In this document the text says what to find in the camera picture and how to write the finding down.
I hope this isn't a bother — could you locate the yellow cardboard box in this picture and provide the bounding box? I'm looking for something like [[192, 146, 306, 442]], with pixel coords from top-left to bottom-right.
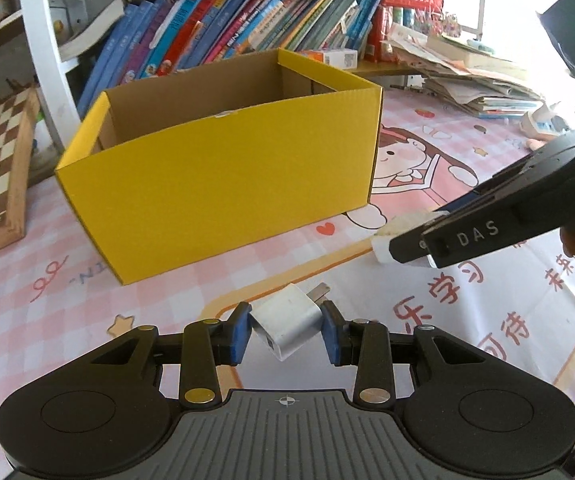
[[55, 48, 384, 287]]

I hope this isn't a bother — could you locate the pink printed desktop cover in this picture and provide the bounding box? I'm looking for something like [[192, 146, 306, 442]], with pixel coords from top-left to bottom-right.
[[0, 85, 575, 461]]

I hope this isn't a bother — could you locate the row of books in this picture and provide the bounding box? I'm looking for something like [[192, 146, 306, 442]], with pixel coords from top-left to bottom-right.
[[60, 0, 385, 111]]

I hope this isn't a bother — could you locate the orange white small box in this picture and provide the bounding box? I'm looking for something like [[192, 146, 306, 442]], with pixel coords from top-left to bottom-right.
[[297, 49, 359, 70]]

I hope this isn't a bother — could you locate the white power strip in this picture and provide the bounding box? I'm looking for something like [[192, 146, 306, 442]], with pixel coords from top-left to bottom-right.
[[520, 102, 575, 141]]

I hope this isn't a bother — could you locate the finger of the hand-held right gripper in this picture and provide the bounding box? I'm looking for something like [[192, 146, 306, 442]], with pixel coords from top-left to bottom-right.
[[389, 220, 448, 265], [437, 157, 538, 216]]

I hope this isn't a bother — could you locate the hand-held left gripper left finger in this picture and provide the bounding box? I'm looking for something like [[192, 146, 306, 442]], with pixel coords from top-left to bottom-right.
[[90, 301, 254, 407]]

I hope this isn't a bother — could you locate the white foam block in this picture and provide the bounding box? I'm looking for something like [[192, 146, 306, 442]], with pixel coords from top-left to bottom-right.
[[371, 211, 443, 265]]

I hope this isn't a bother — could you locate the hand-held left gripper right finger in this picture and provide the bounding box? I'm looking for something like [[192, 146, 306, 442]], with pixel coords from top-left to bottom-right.
[[320, 300, 485, 403]]

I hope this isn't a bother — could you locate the white charger plug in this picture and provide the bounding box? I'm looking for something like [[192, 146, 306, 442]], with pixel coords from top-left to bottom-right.
[[248, 282, 332, 362]]

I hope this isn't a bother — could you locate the stack of papers and books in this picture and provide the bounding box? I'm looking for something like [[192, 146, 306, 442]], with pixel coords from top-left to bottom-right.
[[385, 22, 543, 121]]

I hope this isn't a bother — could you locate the white bookshelf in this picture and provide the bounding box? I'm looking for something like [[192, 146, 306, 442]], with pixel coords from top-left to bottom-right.
[[0, 0, 485, 151]]

